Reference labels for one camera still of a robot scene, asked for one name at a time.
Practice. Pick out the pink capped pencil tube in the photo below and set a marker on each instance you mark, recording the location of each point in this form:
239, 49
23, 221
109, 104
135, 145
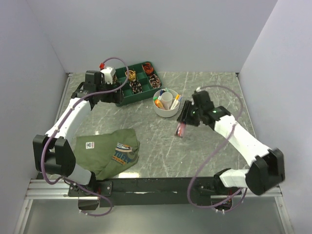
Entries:
180, 130

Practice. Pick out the white pen yellow cap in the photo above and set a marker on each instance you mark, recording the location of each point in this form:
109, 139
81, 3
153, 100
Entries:
177, 97

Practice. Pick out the white round pen holder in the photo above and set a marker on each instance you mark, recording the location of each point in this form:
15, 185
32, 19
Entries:
166, 113

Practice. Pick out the yellow patterned rolled sock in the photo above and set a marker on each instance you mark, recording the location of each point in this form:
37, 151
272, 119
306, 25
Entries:
131, 74

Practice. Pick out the pink patterned rolled sock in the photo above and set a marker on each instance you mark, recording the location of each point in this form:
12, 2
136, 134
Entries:
154, 81

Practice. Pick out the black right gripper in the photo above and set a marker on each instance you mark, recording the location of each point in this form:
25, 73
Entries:
185, 115

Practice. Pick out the dark floral rolled sock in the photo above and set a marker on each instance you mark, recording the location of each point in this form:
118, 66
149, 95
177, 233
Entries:
136, 86

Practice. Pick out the orange black rolled sock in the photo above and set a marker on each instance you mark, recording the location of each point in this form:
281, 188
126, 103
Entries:
148, 68

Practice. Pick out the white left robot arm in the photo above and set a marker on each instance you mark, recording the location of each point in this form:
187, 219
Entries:
52, 151

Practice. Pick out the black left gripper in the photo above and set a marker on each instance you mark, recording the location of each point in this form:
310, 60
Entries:
116, 97

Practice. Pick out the white marker blue cap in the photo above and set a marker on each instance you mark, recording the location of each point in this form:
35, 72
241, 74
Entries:
160, 94

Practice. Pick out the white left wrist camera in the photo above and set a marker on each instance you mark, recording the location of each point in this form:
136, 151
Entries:
107, 73

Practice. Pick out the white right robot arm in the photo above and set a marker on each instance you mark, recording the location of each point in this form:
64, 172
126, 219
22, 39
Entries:
266, 165

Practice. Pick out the green folded t-shirt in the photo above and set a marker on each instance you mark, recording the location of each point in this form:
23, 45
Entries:
107, 155

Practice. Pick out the white pen light blue cap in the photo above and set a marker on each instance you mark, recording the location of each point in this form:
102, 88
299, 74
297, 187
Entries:
178, 102

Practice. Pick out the brown patterned rolled sock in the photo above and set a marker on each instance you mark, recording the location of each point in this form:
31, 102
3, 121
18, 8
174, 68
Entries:
115, 79

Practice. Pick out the white pen brown cap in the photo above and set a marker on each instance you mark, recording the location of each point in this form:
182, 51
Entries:
173, 104

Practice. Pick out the green divided organizer tray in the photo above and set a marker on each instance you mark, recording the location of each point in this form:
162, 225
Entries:
142, 82

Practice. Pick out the black front base bar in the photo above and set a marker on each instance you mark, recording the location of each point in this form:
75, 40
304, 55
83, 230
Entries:
162, 191

